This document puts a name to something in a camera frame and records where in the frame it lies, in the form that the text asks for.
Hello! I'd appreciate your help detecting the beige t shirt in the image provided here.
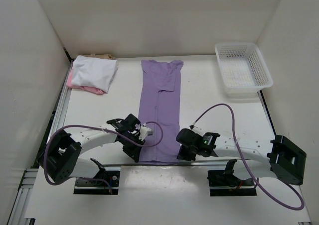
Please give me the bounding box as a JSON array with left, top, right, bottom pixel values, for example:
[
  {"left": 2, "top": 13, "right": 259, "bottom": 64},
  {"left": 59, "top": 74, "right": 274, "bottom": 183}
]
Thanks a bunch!
[{"left": 84, "top": 53, "right": 116, "bottom": 60}]

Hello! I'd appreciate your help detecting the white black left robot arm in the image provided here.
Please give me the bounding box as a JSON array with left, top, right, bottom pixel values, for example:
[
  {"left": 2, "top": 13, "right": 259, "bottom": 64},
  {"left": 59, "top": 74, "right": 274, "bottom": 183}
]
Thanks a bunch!
[{"left": 38, "top": 117, "right": 153, "bottom": 187}]

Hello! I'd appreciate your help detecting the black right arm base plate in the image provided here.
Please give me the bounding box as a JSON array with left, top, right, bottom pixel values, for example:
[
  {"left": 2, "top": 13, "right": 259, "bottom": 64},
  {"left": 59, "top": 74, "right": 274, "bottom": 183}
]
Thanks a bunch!
[{"left": 207, "top": 170, "right": 257, "bottom": 197}]

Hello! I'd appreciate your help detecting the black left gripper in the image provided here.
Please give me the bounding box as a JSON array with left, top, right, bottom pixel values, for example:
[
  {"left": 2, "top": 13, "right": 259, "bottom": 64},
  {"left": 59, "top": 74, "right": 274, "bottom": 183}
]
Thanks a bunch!
[{"left": 119, "top": 133, "right": 146, "bottom": 162}]

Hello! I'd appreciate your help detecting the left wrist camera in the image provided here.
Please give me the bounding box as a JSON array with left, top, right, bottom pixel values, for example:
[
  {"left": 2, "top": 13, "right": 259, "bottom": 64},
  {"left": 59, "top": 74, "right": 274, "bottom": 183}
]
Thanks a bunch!
[{"left": 106, "top": 114, "right": 154, "bottom": 140}]

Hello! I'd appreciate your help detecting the aluminium frame rail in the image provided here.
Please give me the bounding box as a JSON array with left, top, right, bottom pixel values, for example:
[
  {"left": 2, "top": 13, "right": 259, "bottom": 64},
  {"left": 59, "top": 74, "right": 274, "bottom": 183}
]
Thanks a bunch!
[{"left": 7, "top": 58, "right": 286, "bottom": 225}]

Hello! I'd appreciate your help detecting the white t shirt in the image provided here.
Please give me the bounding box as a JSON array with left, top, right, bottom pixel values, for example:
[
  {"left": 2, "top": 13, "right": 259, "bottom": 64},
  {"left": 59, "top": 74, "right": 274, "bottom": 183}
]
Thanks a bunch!
[{"left": 72, "top": 56, "right": 118, "bottom": 93}]

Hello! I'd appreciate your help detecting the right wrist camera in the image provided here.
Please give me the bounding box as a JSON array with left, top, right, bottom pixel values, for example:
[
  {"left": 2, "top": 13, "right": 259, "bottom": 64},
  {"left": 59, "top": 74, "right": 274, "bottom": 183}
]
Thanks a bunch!
[{"left": 176, "top": 128, "right": 220, "bottom": 151}]

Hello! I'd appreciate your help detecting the lavender t shirt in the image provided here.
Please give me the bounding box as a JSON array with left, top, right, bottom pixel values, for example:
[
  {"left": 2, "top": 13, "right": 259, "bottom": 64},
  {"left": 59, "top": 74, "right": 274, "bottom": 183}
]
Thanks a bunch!
[{"left": 138, "top": 60, "right": 184, "bottom": 163}]

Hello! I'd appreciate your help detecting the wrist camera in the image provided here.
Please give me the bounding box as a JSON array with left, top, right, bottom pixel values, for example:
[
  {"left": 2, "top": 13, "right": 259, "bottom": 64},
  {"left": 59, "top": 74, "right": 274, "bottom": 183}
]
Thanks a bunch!
[
  {"left": 176, "top": 128, "right": 220, "bottom": 151},
  {"left": 106, "top": 114, "right": 154, "bottom": 140}
]

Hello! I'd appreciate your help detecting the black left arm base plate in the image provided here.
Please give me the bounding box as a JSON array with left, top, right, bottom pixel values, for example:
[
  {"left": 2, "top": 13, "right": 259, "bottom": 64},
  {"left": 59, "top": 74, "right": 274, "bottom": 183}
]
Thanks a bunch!
[{"left": 73, "top": 167, "right": 121, "bottom": 195}]

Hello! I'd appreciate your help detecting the pink t shirt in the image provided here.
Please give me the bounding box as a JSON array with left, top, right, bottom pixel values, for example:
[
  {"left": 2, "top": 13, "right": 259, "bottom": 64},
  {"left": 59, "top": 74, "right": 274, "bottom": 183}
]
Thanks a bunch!
[{"left": 66, "top": 68, "right": 105, "bottom": 95}]

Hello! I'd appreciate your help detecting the white plastic laundry basket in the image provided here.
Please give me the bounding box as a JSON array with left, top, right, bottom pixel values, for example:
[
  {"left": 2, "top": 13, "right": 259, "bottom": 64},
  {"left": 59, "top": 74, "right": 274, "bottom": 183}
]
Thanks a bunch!
[{"left": 215, "top": 42, "right": 273, "bottom": 97}]

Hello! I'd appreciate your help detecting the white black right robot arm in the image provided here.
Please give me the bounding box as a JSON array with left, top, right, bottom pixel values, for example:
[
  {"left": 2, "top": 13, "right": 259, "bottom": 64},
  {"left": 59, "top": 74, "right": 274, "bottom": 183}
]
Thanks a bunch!
[{"left": 176, "top": 128, "right": 307, "bottom": 185}]

